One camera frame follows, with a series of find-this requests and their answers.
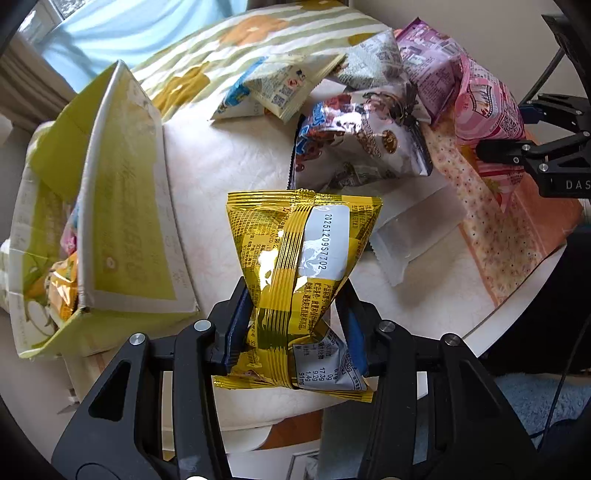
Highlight pink snack bag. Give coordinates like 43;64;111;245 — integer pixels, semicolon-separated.
454;55;526;193

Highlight orange green snack bag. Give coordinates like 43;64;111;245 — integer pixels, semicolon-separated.
46;252;78;328

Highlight purple snack bag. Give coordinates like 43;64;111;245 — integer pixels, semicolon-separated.
396;18;468;125

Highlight sponge crunch chocolate bag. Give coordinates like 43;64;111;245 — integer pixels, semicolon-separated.
290;82;433;192

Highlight grey newspaper print snack bag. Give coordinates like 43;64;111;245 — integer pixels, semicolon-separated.
329;30;409;90

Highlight gold snack bag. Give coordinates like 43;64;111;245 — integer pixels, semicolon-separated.
213;189;383;402

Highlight blue cream snack bag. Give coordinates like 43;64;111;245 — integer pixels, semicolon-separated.
211;53;346;122

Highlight orange floral towel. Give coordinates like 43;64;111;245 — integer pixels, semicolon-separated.
422;122;583;306

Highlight black stand pole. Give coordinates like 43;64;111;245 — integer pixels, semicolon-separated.
519;13;591;107

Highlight white folding table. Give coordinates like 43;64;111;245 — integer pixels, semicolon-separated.
64;78;569;462

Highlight green cardboard box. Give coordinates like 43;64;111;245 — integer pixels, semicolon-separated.
7;62;197;359

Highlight floral striped quilt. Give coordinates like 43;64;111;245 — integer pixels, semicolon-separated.
132;1;388;120

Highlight left brown curtain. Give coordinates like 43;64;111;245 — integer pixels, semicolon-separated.
0;32;76;133

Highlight blue cloth over window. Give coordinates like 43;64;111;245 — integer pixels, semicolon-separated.
36;0;247;92

